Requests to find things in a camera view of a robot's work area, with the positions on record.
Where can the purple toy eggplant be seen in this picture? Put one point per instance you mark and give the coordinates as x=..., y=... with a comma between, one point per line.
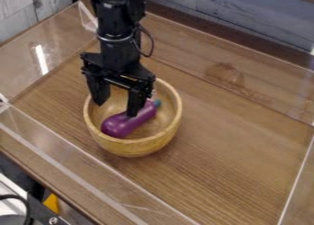
x=120, y=125

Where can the yellow black machine base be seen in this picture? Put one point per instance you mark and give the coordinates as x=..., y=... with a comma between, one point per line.
x=30, y=212

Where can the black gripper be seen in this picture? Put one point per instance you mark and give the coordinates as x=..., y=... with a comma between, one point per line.
x=115, y=66

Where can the brown wooden bowl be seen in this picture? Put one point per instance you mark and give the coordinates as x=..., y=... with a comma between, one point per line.
x=152, y=135

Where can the clear acrylic tray wall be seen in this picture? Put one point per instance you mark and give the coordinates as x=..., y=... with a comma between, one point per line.
x=116, y=190

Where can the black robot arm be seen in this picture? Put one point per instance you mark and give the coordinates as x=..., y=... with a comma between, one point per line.
x=119, y=18

